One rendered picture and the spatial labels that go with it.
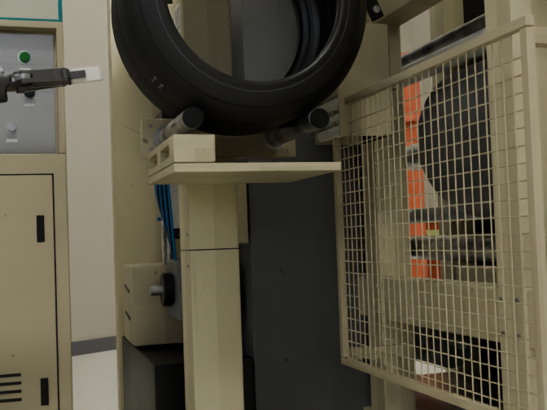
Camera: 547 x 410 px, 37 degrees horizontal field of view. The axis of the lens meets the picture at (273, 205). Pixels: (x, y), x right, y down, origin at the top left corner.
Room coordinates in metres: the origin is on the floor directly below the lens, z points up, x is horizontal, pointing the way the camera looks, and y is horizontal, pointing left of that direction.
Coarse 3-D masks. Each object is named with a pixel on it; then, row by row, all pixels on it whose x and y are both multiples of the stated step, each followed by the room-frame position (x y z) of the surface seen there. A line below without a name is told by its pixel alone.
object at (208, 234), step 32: (192, 0) 2.07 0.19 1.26; (224, 0) 2.09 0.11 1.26; (192, 32) 2.07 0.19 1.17; (224, 32) 2.09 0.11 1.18; (224, 64) 2.09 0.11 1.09; (224, 160) 2.09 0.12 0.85; (192, 192) 2.06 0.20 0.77; (224, 192) 2.09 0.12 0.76; (192, 224) 2.06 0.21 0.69; (224, 224) 2.09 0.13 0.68; (192, 256) 2.06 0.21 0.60; (224, 256) 2.09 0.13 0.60; (192, 288) 2.06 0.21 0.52; (224, 288) 2.09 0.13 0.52; (192, 320) 2.06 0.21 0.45; (224, 320) 2.08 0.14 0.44; (192, 352) 2.07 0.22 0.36; (224, 352) 2.08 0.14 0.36; (192, 384) 2.08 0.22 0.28; (224, 384) 2.08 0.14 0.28
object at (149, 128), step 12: (144, 120) 2.01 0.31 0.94; (156, 120) 2.01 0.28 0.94; (168, 120) 2.02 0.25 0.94; (144, 132) 2.01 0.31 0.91; (156, 132) 2.01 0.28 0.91; (192, 132) 2.04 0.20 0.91; (204, 132) 2.05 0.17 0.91; (264, 132) 2.09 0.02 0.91; (144, 144) 2.00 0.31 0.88; (156, 144) 2.01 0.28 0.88; (216, 144) 2.06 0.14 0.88; (228, 144) 2.07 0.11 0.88; (240, 144) 2.08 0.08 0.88; (252, 144) 2.09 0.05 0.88; (264, 144) 2.10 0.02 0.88; (288, 144) 2.11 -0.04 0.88; (144, 156) 2.01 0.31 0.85; (216, 156) 2.06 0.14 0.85; (228, 156) 2.07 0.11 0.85; (240, 156) 2.08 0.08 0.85; (252, 156) 2.09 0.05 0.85; (264, 156) 2.10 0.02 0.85; (276, 156) 2.11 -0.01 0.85; (288, 156) 2.12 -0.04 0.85
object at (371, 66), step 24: (384, 24) 2.15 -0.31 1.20; (360, 48) 2.13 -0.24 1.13; (384, 48) 2.15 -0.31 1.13; (360, 72) 2.13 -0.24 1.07; (384, 72) 2.15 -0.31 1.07; (336, 96) 2.19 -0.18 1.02; (384, 96) 2.15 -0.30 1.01; (336, 120) 2.17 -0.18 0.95; (360, 120) 2.13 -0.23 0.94; (384, 120) 2.15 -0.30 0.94; (360, 144) 2.33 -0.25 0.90
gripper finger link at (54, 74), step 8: (24, 72) 1.63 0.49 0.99; (32, 72) 1.65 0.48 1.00; (40, 72) 1.66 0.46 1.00; (48, 72) 1.66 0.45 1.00; (56, 72) 1.67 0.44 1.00; (24, 80) 1.63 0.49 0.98; (32, 80) 1.65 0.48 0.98; (40, 80) 1.66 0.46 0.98; (48, 80) 1.66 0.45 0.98; (56, 80) 1.67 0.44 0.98; (64, 80) 1.68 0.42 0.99
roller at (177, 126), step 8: (184, 112) 1.69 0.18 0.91; (192, 112) 1.69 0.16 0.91; (200, 112) 1.69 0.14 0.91; (176, 120) 1.76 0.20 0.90; (184, 120) 1.69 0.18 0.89; (192, 120) 1.69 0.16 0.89; (200, 120) 1.69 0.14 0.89; (168, 128) 1.85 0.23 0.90; (176, 128) 1.77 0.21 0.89; (184, 128) 1.72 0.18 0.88; (192, 128) 1.70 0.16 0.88; (160, 136) 1.96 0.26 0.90; (168, 136) 1.88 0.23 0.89
